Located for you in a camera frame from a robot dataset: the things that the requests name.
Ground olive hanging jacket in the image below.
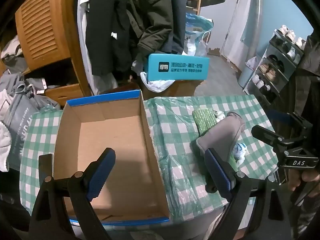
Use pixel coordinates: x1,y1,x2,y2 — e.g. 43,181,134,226
126,0,173,63

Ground green sparkly cloth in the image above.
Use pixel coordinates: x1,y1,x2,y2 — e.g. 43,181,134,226
192,108,217,135

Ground blue plastic bag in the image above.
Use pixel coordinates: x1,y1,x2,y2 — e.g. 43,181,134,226
185,12,214,55

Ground navy hanging garment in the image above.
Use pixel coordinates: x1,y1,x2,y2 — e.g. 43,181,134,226
162,0,187,54

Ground grey printed bag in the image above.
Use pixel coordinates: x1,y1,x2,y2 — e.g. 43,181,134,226
5,94,48,170

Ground person's right hand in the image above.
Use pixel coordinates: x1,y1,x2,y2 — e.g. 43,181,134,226
287,169,320,198

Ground white plastic bag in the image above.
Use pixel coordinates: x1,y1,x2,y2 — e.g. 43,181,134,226
140,71,175,93

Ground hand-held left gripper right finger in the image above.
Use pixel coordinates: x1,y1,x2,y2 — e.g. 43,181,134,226
204,148,293,240

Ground green checked tablecloth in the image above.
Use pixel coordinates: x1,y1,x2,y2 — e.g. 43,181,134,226
19,95,280,230

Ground pile of grey clothes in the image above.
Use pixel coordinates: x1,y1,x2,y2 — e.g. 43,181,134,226
0,35,63,110

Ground person's grey pants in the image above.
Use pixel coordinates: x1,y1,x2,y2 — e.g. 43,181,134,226
172,197,240,240

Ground metal shoe rack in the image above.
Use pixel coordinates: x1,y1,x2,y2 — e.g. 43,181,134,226
243,29,307,105

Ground group of shoes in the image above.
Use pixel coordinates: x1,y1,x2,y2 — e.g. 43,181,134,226
251,25,307,98

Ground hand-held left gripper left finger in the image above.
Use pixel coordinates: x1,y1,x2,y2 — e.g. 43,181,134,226
29,147,117,240

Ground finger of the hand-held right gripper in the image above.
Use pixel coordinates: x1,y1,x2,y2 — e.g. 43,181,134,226
251,125,285,147
271,111,300,128

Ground white and blue sock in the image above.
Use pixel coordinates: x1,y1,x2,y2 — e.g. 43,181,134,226
232,142,248,165

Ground teal box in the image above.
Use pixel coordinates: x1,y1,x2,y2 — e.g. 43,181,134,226
144,53,210,84

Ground grey trash bin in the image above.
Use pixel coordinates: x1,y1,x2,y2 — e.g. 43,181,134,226
237,57,258,88

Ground black flat rectangular object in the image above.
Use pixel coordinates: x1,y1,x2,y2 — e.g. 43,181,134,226
38,154,54,180

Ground wooden cabinet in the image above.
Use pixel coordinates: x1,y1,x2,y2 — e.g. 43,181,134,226
0,0,93,110

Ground dark hanging coat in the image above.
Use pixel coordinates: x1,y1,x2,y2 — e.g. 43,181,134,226
85,0,133,77

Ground wooden louvered door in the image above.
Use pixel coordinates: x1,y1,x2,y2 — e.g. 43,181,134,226
14,0,75,68

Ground white hanging garment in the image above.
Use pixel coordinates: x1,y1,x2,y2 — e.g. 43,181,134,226
75,0,118,95

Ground white cloth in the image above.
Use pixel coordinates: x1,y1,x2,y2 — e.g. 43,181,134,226
0,121,12,173

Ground blue-edged cardboard box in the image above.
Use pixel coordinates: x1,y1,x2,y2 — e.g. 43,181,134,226
54,90,170,224

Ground white door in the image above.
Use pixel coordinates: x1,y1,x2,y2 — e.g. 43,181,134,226
222,0,262,64

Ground grey sock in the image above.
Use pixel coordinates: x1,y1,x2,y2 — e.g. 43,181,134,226
196,112,246,180

